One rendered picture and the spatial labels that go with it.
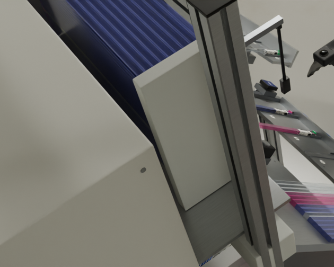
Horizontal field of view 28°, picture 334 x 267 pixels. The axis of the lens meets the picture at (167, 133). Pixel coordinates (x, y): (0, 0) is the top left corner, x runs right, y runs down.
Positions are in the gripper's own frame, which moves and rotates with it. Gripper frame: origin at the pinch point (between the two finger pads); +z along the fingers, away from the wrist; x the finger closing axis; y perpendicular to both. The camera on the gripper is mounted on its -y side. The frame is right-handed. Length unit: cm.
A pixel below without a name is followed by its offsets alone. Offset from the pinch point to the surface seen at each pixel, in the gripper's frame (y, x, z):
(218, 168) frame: -74, -39, -17
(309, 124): 7.8, 5.0, 15.9
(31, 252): -113, -49, -19
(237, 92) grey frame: -92, -52, -43
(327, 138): 7.9, -3.0, 15.6
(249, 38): -46, -9, -24
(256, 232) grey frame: -77, -53, -16
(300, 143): -8.0, -6.0, 12.8
